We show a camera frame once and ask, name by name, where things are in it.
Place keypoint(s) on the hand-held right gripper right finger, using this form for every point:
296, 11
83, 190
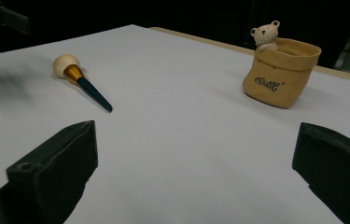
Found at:
337, 168

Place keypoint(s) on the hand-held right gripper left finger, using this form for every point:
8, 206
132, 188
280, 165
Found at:
57, 168

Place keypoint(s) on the fluffy orange plush toy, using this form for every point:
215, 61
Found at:
73, 74

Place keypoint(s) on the tan bear brush holder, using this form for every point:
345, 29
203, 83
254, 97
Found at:
280, 74

